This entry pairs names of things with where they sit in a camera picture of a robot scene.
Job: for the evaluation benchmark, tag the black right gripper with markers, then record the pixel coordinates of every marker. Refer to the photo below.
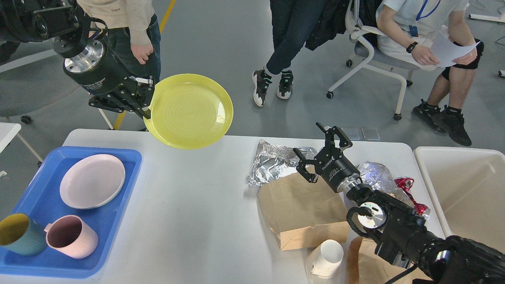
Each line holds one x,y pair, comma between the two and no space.
335,167

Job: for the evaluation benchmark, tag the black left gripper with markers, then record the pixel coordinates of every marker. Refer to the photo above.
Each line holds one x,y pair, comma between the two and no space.
99,71

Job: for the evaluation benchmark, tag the yellow plastic plate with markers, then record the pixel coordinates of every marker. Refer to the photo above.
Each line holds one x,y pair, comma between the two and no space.
189,111

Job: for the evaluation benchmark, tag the pink ribbed mug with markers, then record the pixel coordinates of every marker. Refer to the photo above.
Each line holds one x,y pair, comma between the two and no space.
71,236

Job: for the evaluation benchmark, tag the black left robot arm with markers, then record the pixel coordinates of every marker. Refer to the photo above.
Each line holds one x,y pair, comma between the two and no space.
33,21

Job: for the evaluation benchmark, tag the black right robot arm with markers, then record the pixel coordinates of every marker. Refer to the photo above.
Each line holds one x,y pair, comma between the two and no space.
398,230

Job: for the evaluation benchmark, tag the crumpled foil ball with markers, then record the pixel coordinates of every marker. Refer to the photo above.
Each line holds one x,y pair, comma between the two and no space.
379,177

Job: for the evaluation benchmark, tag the crumpled aluminium foil sheet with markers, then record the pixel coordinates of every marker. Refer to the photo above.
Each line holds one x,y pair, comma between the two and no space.
271,162

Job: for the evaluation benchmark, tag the brown paper bag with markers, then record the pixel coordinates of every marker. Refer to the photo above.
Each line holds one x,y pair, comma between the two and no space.
364,267
303,214

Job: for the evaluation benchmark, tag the person in beige sweater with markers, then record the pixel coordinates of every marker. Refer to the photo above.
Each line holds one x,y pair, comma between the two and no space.
132,32

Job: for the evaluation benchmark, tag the pink plate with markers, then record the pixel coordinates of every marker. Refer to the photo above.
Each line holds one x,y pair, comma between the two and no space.
92,182

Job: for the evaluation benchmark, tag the white paper cup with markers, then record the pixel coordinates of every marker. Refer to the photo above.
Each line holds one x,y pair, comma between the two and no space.
323,263

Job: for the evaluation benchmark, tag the white side table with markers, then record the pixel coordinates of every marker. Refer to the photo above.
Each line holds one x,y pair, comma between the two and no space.
10,130

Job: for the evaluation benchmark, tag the white grey office chair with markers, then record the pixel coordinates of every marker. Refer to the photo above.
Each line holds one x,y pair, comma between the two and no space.
361,25

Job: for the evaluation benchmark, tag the beige plastic bin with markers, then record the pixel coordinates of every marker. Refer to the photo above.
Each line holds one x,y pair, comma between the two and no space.
467,188

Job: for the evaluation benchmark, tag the person in dark jeans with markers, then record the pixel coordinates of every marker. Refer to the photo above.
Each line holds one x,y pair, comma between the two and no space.
297,24

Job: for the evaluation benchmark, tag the white paper sheets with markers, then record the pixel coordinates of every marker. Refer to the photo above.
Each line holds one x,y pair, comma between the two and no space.
446,51

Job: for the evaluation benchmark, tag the teal yellow mug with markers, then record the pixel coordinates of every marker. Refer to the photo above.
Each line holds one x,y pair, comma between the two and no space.
21,234

